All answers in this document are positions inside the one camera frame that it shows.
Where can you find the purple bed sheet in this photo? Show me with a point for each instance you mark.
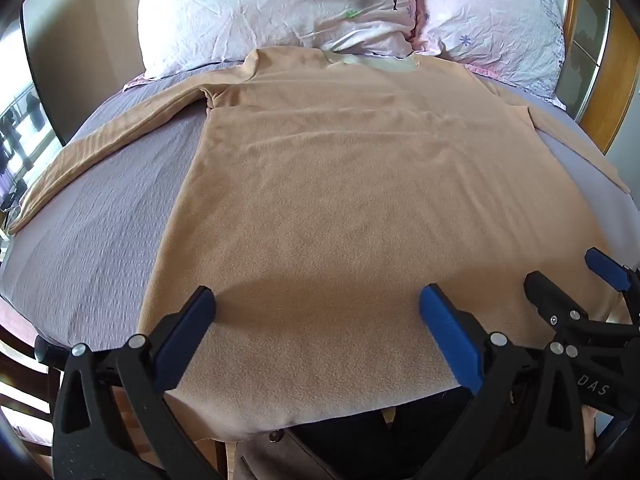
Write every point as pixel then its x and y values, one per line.
pixel 100 210

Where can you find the tan long-sleeve shirt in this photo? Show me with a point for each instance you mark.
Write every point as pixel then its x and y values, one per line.
pixel 350 200

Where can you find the wooden bed frame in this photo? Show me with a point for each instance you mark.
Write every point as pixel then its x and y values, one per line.
pixel 30 400

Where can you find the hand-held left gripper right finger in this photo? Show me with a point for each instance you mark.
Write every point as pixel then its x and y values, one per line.
pixel 451 341

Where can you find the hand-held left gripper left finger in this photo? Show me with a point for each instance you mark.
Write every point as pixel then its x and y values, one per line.
pixel 186 336

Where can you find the pink floral pillow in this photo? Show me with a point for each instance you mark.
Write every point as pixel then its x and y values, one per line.
pixel 495 15

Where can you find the wooden framed glass panel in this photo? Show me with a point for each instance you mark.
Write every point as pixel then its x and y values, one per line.
pixel 607 60

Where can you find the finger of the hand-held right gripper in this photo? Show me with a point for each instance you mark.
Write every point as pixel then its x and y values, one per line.
pixel 546 291
pixel 606 266

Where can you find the white floral tree-print pillow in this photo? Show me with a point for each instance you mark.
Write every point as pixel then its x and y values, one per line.
pixel 260 10

